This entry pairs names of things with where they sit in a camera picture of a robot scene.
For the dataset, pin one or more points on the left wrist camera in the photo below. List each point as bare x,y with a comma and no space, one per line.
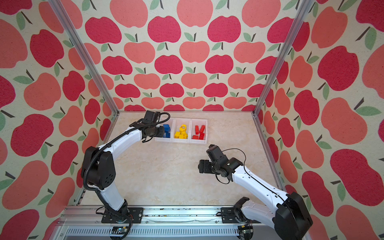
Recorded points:
151,117

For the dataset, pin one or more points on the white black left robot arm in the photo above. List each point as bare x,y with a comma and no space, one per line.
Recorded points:
98,168

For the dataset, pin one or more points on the red long lego brick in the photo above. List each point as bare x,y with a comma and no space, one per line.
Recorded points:
202,132

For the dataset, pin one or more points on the white middle plastic bin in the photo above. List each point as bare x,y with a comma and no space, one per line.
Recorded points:
181,121

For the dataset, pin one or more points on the yellow round lego piece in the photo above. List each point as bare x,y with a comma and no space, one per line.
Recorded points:
183,128

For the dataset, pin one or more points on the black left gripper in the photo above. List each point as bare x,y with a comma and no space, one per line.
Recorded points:
162,132

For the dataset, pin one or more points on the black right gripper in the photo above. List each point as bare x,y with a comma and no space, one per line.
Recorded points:
203,164

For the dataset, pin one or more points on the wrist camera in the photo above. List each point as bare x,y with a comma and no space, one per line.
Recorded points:
151,117
216,154

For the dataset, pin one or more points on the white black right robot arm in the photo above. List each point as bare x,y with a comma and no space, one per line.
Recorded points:
286,213

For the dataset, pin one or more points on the right aluminium corner post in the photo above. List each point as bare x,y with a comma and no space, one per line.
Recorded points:
298,21

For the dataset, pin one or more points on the light blue lego brick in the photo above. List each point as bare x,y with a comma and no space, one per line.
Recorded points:
167,128

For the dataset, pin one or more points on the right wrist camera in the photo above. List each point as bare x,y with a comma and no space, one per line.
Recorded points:
216,154

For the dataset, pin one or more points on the white left plastic bin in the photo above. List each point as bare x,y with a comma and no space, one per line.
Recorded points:
172,125

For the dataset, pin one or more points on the left aluminium corner post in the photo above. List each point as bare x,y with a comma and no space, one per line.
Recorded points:
71,31

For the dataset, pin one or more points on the aluminium corner post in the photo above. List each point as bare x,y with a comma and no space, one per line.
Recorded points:
71,31
298,21

